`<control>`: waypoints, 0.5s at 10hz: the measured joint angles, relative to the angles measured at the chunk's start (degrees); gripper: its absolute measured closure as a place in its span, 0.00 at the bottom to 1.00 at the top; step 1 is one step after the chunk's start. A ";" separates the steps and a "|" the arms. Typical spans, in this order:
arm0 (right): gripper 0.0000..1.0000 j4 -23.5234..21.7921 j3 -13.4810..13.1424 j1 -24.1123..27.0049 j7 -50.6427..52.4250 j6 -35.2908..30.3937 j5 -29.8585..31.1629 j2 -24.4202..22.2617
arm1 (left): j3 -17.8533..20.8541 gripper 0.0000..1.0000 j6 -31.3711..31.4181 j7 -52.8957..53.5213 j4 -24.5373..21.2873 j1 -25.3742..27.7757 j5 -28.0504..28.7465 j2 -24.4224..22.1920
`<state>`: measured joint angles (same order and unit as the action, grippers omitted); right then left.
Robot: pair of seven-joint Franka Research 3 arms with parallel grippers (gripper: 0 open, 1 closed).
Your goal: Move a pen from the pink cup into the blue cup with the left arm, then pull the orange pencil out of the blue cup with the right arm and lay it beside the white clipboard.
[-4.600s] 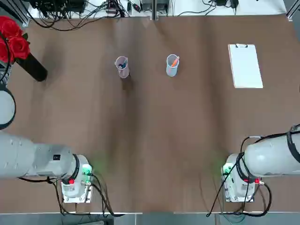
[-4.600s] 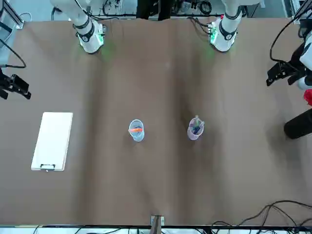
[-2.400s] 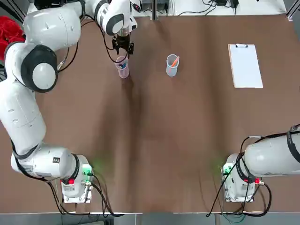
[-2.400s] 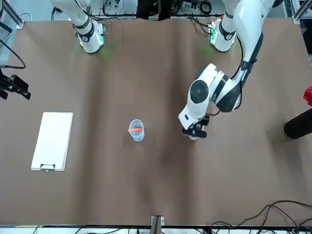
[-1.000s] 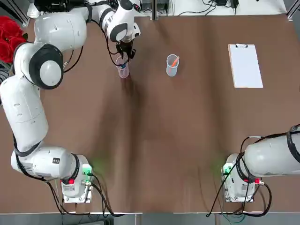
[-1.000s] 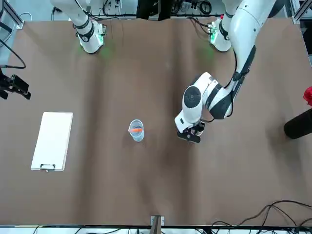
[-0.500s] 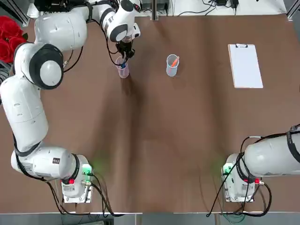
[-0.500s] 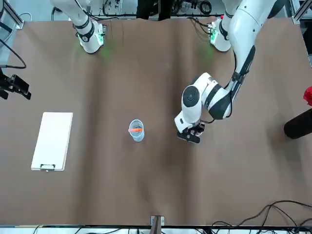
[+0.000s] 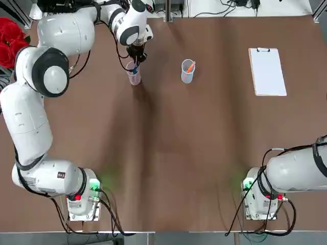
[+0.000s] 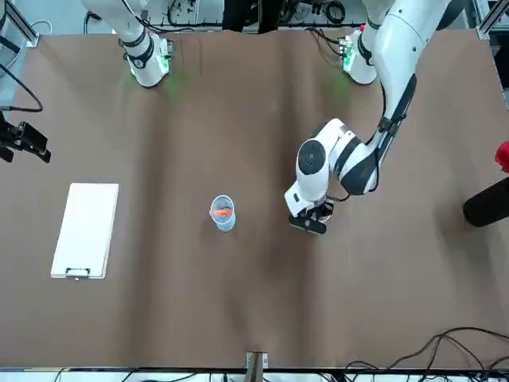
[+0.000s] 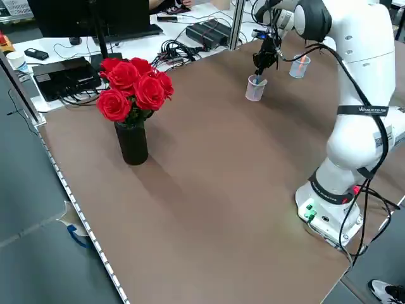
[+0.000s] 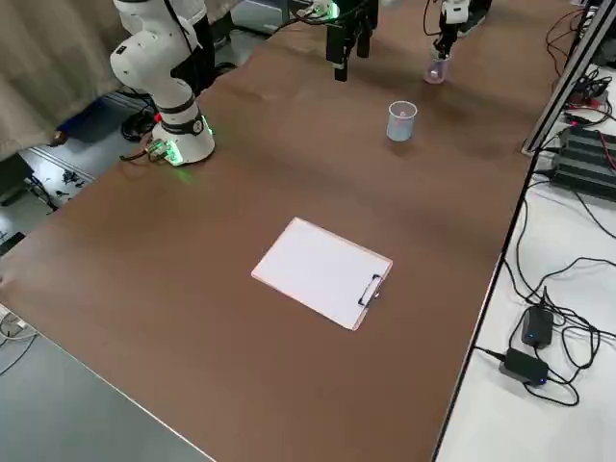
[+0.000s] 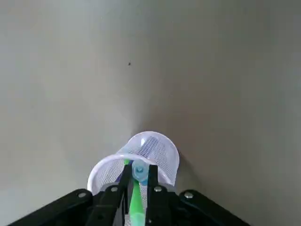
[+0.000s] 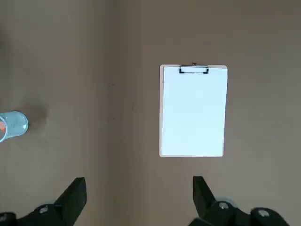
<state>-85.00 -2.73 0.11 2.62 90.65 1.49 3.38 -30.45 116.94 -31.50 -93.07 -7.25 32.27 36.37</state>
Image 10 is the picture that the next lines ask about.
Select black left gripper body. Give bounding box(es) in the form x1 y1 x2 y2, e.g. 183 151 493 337
302 199 325 221

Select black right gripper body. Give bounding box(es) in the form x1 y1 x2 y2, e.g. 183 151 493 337
0 111 25 150

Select blue plastic cup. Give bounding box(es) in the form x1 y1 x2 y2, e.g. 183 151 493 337
209 194 239 233

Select white clipboard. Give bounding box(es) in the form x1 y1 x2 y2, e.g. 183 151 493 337
50 182 120 282

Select metal clipboard clip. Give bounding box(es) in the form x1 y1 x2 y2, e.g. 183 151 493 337
64 267 91 282

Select green lit circuit board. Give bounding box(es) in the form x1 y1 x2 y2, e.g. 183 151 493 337
161 38 176 75
337 34 355 73

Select black cylinder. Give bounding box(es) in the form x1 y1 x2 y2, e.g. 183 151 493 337
463 179 509 228

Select red object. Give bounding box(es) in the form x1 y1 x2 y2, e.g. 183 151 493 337
494 139 509 173

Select person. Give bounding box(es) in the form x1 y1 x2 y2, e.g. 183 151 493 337
221 0 284 35

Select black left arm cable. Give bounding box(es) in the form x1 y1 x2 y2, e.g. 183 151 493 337
328 81 418 202

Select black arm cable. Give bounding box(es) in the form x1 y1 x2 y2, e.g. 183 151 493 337
0 63 44 114
328 81 418 202

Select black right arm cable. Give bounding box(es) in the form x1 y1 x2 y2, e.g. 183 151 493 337
0 63 44 114

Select aluminium frame post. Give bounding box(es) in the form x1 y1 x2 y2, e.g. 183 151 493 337
475 0 509 41
6 0 41 47

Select metal table edge bracket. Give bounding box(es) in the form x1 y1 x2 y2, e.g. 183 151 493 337
245 351 270 382

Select coiled black cable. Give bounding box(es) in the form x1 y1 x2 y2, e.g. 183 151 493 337
326 0 345 21

